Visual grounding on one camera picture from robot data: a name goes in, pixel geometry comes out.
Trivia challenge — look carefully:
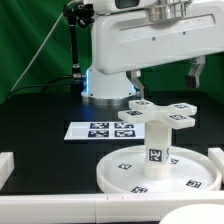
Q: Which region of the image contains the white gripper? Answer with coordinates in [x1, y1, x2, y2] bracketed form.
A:
[92, 0, 224, 99]

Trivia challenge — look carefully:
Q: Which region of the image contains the white cross-shaped table base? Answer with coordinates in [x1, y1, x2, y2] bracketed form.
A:
[118, 99, 197, 129]

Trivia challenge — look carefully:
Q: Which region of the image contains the white round table top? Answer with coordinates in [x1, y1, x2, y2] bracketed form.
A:
[96, 145, 222, 193]

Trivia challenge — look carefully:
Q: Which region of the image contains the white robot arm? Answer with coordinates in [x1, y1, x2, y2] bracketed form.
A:
[82, 0, 224, 105]

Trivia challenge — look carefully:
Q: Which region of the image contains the white round object corner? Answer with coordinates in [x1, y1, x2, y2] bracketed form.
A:
[159, 204, 224, 224]

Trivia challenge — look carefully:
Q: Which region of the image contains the white right block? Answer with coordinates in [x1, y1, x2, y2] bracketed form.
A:
[208, 147, 224, 184]

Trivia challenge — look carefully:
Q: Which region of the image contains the white block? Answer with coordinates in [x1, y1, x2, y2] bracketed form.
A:
[0, 152, 14, 190]
[208, 147, 224, 184]

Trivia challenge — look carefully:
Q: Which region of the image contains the white marker sheet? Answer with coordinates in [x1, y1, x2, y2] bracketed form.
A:
[64, 121, 145, 141]

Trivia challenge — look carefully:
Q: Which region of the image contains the white left block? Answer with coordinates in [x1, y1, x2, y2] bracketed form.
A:
[0, 152, 14, 190]

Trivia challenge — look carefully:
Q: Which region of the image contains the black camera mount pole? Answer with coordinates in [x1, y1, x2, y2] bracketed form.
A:
[63, 2, 94, 79]

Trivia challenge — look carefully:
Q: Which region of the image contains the black cable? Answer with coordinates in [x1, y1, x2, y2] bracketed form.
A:
[6, 75, 87, 100]

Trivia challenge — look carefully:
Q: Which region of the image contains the white front rail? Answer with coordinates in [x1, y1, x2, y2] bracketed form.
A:
[0, 190, 224, 224]

